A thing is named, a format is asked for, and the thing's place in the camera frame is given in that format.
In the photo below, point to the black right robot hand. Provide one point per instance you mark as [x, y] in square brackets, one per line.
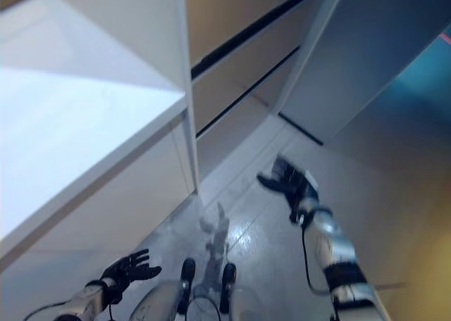
[296, 187]

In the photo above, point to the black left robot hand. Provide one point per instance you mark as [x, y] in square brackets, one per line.
[123, 271]

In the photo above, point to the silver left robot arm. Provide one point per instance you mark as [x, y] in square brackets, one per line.
[81, 303]

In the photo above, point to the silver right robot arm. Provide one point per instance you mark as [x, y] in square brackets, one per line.
[327, 229]

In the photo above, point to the beige fridge drawer front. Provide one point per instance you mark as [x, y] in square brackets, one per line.
[239, 131]

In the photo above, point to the grey steel fridge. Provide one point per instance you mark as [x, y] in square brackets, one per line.
[352, 53]

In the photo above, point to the grey left robot leg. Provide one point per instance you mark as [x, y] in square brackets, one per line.
[155, 303]

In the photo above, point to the white counter cabinet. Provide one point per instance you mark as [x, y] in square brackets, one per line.
[105, 212]

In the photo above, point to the black left robot foot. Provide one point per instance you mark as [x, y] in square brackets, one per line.
[188, 271]

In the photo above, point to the black robot foot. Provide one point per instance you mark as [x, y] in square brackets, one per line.
[188, 271]
[229, 275]

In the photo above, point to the black right robot foot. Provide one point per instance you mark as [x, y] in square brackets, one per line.
[229, 275]

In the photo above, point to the tall white cabinet panel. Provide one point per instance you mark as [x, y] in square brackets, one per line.
[188, 88]

